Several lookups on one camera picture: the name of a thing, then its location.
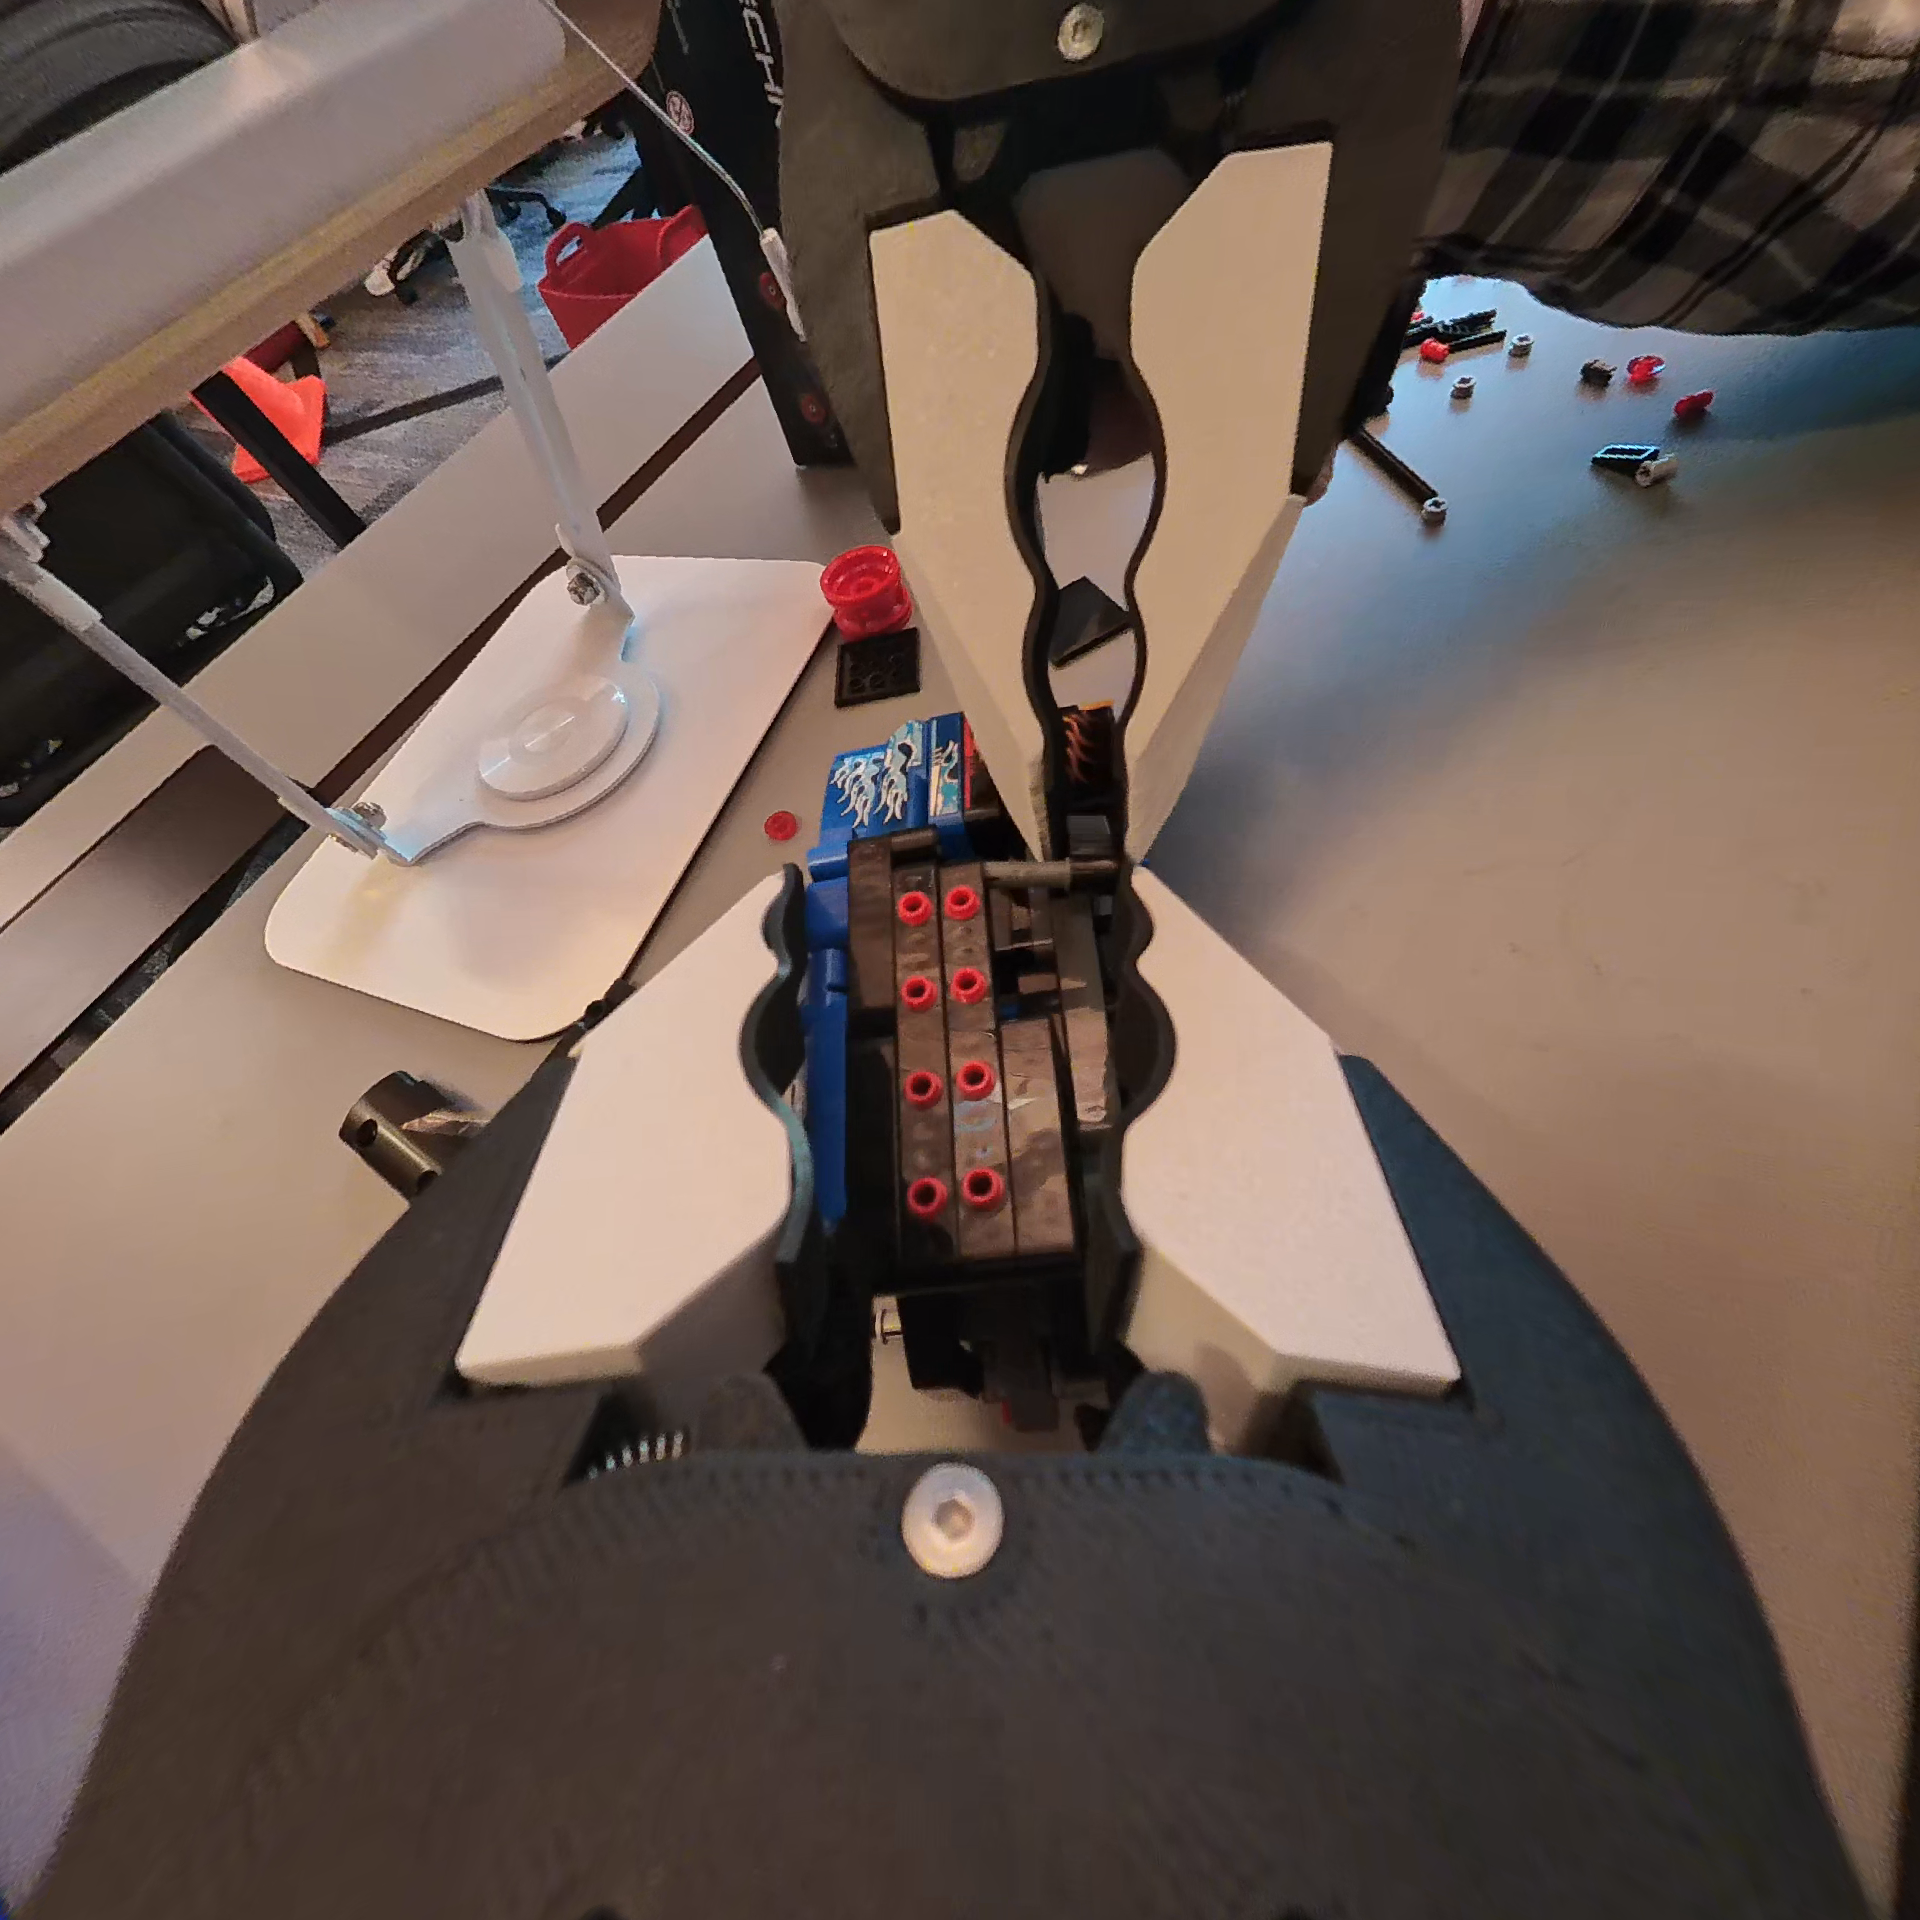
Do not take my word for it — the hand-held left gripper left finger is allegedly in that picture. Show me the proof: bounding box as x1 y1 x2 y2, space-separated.
450 864 816 1383

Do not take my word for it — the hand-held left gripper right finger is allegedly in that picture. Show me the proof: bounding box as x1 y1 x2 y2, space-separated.
1109 864 1465 1403

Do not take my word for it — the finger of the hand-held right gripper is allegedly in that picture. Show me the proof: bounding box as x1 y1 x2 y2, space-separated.
862 203 1077 838
1109 144 1341 869

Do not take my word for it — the black and blue brick car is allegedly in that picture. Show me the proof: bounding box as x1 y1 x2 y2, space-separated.
804 713 1163 1440

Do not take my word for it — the black flame-print brick panel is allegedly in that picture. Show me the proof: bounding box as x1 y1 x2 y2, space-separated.
1050 699 1132 841

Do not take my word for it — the black toy brick box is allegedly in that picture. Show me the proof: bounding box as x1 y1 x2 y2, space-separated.
653 0 860 471

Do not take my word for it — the black toy axle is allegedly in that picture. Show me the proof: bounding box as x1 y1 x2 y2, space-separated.
1349 421 1451 528

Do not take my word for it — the black wedge brick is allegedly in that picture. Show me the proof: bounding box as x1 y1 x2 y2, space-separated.
1050 577 1132 665

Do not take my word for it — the black cylinder brick part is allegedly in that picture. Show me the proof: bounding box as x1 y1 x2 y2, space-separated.
340 1068 492 1193

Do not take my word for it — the red bucket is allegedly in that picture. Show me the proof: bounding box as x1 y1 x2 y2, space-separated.
532 203 709 351

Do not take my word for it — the white book stand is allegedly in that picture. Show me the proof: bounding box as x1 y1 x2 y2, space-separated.
0 0 836 1038

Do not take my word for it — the orange cone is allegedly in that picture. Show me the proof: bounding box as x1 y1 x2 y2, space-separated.
190 361 331 486

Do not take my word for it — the black office chair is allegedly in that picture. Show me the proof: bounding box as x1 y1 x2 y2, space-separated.
0 418 364 832

